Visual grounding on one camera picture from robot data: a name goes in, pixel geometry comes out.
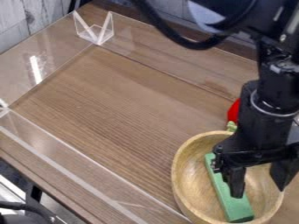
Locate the light wooden bowl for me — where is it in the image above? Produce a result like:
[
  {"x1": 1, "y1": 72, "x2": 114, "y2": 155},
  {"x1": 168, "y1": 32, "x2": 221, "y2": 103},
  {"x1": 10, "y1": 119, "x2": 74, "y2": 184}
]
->
[{"x1": 171, "y1": 130, "x2": 284, "y2": 224}]

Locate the black cable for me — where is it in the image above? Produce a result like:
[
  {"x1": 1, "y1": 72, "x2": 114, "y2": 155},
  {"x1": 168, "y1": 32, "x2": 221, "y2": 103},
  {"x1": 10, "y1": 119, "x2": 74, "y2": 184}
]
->
[{"x1": 0, "y1": 200, "x2": 56, "y2": 224}]

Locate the black metal table leg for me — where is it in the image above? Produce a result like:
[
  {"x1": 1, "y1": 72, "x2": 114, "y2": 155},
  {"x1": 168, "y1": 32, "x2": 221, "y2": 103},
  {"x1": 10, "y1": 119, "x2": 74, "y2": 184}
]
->
[{"x1": 25, "y1": 183, "x2": 66, "y2": 224}]

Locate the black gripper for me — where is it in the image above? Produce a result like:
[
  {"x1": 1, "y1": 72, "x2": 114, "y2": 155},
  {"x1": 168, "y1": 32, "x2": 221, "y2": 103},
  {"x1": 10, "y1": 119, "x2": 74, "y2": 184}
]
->
[{"x1": 211, "y1": 80, "x2": 299, "y2": 199}]

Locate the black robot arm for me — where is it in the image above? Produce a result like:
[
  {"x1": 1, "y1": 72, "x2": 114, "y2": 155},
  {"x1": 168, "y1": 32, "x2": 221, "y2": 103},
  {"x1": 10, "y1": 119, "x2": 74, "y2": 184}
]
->
[{"x1": 132, "y1": 0, "x2": 299, "y2": 198}]

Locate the green rectangular block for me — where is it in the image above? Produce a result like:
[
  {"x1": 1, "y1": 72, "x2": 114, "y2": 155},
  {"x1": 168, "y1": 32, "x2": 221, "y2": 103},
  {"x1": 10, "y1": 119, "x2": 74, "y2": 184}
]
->
[{"x1": 204, "y1": 153, "x2": 255, "y2": 223}]

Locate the clear acrylic corner bracket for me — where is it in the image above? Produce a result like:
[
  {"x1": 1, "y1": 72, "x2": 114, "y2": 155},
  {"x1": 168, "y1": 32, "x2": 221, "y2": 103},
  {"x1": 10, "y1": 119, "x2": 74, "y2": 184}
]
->
[{"x1": 72, "y1": 11, "x2": 114, "y2": 46}]

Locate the red plush strawberry toy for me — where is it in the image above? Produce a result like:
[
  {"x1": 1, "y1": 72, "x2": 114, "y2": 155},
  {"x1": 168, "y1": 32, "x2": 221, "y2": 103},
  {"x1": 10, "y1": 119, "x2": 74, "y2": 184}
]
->
[{"x1": 227, "y1": 99, "x2": 240, "y2": 132}]

